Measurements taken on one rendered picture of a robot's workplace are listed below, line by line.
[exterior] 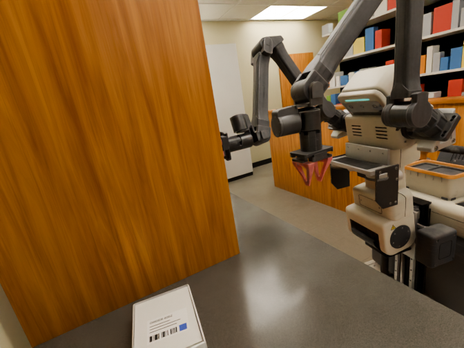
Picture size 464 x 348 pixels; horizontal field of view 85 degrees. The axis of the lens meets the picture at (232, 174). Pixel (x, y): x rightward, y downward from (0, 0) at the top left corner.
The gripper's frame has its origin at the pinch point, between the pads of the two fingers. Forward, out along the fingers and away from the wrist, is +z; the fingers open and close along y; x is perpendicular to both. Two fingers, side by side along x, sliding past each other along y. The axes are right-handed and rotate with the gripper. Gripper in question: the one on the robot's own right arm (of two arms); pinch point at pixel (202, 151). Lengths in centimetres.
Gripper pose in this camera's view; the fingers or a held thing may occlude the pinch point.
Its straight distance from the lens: 89.1
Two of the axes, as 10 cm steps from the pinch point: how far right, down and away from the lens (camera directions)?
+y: -1.5, -9.5, -2.8
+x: 4.7, 1.8, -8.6
